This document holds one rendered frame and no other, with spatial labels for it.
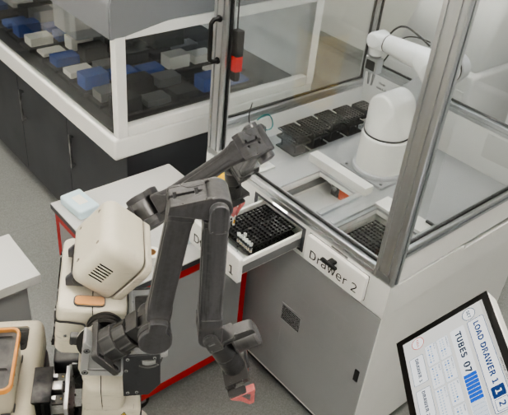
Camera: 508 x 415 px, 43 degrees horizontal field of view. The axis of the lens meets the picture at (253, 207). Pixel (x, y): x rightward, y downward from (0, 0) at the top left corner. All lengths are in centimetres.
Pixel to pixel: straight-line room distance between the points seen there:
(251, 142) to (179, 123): 134
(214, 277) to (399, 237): 83
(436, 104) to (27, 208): 280
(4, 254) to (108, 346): 108
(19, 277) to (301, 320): 108
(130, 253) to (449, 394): 88
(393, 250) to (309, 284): 50
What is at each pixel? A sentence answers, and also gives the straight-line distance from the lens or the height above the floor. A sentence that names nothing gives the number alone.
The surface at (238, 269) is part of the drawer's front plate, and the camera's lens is 226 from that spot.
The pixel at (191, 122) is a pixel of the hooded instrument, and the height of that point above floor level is 89.
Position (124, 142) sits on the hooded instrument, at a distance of 294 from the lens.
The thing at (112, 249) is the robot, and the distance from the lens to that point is 156.
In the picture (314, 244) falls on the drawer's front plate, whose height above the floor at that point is 91.
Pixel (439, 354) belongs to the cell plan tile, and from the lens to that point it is 189.
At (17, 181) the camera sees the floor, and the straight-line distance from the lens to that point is 435.
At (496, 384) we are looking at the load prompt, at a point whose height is 115.
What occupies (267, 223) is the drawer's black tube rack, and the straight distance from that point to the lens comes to 246.
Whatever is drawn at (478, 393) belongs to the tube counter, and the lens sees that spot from 175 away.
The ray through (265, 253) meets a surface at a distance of 235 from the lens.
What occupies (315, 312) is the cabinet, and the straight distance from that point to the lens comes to 256.
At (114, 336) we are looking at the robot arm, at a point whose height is 123.
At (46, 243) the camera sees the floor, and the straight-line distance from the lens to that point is 382.
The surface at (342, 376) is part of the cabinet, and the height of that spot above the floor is 41.
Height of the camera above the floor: 237
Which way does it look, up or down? 35 degrees down
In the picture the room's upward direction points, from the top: 6 degrees clockwise
